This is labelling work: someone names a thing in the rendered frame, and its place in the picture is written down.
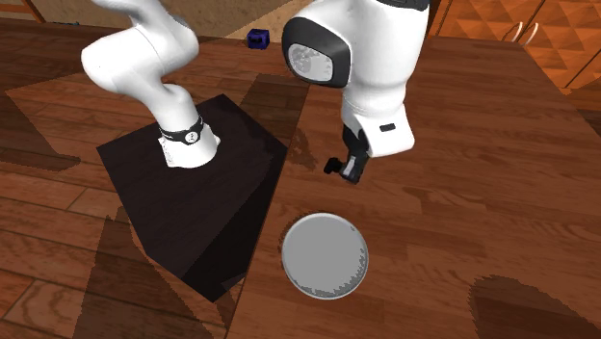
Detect grey round plate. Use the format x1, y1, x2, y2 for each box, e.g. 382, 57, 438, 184
280, 212, 370, 301

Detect dark robot stand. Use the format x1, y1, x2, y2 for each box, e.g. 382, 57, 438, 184
95, 93, 289, 303

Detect orange wooden cabinet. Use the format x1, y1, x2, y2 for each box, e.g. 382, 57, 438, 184
428, 0, 601, 124

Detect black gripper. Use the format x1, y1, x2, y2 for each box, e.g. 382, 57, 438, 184
323, 123, 371, 186

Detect blue cube-shaped object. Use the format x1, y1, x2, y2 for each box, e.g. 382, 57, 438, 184
247, 28, 271, 50

